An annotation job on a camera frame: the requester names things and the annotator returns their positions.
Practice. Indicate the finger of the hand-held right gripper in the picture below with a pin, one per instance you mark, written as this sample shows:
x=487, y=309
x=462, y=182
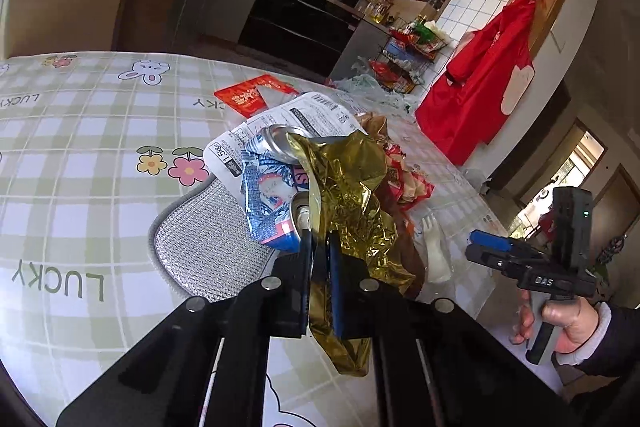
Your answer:
x=492, y=263
x=492, y=239

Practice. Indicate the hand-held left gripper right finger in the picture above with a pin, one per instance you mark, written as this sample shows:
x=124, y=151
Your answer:
x=334, y=279

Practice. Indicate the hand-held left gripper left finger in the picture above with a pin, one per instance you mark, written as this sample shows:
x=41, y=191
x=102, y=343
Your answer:
x=306, y=257

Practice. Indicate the gold foil wrapper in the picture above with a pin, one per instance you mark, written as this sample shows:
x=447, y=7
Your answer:
x=350, y=187

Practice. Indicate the white printed plastic bag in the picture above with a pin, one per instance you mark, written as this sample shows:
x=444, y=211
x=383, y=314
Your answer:
x=312, y=112

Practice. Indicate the person's right forearm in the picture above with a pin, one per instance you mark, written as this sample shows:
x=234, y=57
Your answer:
x=610, y=342

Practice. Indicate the person's right hand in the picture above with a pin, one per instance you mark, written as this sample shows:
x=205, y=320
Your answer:
x=570, y=322

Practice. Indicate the crushed blue white can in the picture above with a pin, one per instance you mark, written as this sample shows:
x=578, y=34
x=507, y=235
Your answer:
x=270, y=212
x=277, y=139

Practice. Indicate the silver scouring pad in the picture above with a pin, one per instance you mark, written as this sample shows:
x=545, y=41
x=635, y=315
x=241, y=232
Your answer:
x=200, y=237

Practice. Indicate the crumpled brown paper bag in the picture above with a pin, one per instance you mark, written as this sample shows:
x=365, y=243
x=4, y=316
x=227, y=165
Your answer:
x=372, y=123

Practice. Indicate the red apron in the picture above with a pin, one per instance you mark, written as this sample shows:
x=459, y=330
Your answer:
x=475, y=77

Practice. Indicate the red paper packet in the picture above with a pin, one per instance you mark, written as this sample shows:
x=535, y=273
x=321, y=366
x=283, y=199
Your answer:
x=240, y=99

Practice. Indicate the pile of plastic bags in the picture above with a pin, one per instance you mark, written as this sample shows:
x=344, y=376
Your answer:
x=372, y=84

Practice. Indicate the checked printed tablecloth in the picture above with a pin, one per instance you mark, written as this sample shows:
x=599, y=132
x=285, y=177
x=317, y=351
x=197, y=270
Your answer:
x=90, y=147

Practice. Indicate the black built-in oven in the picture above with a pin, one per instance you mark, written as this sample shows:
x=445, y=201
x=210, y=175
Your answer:
x=300, y=7

